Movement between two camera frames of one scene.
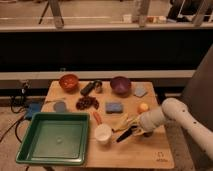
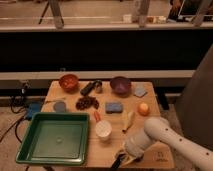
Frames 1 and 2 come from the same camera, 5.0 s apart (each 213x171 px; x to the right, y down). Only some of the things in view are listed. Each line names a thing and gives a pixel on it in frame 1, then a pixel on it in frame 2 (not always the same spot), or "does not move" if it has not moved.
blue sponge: x=114 y=107 does not move
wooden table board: x=111 y=106 does not move
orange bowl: x=69 y=82 does not move
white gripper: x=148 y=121 → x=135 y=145
